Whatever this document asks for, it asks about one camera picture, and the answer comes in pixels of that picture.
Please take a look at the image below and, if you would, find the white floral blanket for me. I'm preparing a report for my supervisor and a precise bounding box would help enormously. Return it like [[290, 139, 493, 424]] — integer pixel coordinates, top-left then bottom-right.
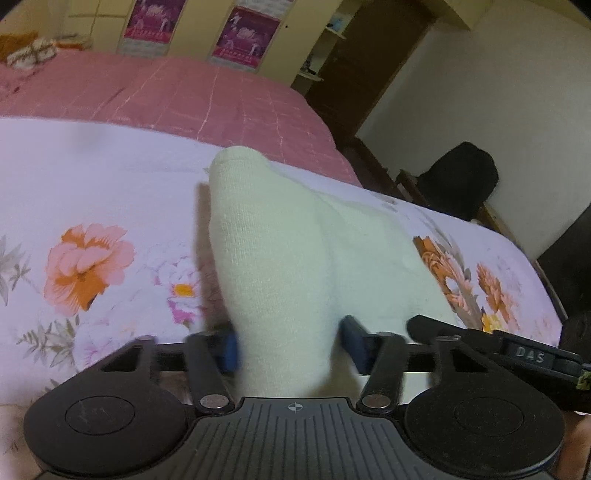
[[0, 116, 565, 480]]

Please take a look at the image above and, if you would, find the wooden chair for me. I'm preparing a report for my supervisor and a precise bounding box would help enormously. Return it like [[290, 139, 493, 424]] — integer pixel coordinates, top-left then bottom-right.
[[396, 168, 509, 232]]

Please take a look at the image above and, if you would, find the folded cloth on bed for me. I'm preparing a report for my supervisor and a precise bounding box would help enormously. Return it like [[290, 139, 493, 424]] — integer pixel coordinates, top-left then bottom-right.
[[6, 38, 59, 71]]

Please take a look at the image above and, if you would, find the pale cream knit garment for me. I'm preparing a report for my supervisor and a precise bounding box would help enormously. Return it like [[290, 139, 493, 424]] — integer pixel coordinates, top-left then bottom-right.
[[204, 145, 463, 398]]

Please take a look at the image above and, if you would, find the pink checked bed cover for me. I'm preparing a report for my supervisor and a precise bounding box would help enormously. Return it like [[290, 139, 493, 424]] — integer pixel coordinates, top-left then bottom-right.
[[0, 48, 364, 188]]

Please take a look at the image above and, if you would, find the orange pillow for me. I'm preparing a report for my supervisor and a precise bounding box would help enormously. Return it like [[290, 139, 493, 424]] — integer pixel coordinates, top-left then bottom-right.
[[0, 31, 41, 57]]

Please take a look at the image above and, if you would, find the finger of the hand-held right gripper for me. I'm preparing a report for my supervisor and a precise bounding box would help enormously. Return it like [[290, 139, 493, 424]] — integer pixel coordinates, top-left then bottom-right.
[[405, 314, 505, 354]]

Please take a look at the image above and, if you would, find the purple wall poster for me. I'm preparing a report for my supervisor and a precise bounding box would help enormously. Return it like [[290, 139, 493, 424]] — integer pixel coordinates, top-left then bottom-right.
[[124, 0, 186, 43], [211, 4, 274, 64]]

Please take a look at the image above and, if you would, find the dark wooden cabinet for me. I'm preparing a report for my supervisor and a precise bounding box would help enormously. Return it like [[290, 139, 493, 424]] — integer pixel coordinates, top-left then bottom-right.
[[534, 210, 591, 324]]

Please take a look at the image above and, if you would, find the cream corner shelf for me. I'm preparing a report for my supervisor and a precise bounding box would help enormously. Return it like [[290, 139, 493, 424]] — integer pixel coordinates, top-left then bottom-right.
[[294, 0, 354, 85]]

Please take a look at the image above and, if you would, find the dark wooden bed frame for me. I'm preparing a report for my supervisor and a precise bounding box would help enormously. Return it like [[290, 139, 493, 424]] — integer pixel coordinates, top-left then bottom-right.
[[336, 133, 419, 204]]

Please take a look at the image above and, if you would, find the cream wardrobe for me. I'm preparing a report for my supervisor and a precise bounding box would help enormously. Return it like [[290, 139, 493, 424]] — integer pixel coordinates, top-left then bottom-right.
[[60, 0, 354, 89]]

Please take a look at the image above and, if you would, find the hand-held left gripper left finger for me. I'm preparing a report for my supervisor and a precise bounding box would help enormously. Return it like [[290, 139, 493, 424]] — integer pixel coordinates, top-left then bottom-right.
[[98, 329, 241, 417]]

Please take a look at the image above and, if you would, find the dark brown door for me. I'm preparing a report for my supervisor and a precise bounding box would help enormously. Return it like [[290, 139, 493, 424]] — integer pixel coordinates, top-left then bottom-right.
[[304, 0, 435, 149]]

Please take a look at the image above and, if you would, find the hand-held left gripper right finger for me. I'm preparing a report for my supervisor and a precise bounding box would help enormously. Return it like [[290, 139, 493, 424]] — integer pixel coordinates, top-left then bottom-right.
[[341, 315, 500, 412]]

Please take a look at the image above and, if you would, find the black backpack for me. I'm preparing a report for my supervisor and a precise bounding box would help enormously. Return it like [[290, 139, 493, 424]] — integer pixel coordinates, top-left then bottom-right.
[[414, 141, 500, 221]]

